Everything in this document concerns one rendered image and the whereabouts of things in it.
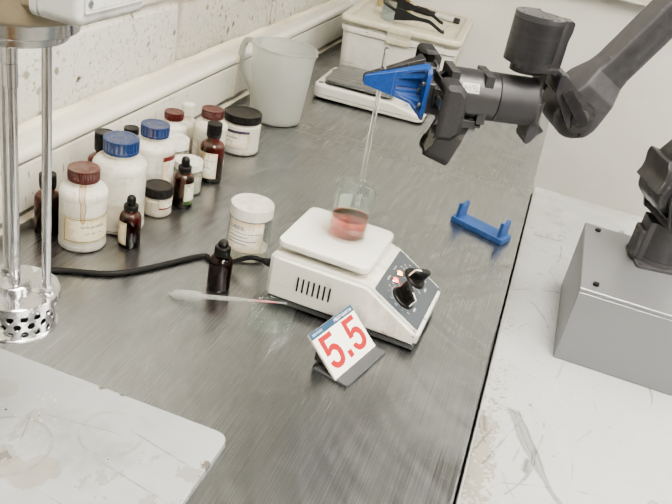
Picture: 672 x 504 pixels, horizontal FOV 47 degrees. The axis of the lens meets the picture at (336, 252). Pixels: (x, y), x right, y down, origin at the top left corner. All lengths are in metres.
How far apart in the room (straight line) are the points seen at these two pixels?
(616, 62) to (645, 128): 1.40
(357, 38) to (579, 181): 0.83
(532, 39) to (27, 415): 0.65
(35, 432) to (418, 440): 0.37
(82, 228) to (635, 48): 0.70
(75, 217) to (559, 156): 1.65
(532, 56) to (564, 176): 1.50
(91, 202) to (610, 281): 0.65
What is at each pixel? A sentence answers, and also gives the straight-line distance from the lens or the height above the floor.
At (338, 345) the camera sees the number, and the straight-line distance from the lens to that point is 0.88.
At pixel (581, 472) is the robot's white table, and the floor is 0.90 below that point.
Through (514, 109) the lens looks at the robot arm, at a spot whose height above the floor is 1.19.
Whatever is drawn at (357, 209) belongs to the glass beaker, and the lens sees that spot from 0.93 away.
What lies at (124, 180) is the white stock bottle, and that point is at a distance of 1.04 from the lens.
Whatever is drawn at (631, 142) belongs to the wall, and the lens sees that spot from 2.36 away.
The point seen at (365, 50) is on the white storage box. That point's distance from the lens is 1.98.
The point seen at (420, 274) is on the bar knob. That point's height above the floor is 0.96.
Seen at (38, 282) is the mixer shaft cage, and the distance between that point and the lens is 0.66.
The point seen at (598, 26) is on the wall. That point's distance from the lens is 2.28.
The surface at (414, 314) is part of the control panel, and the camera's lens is 0.94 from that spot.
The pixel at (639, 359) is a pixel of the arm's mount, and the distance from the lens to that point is 1.02.
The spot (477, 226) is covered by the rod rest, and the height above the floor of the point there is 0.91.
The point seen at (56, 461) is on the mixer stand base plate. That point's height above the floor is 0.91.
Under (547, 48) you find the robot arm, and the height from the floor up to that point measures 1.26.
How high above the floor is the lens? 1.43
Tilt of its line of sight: 28 degrees down
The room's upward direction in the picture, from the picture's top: 12 degrees clockwise
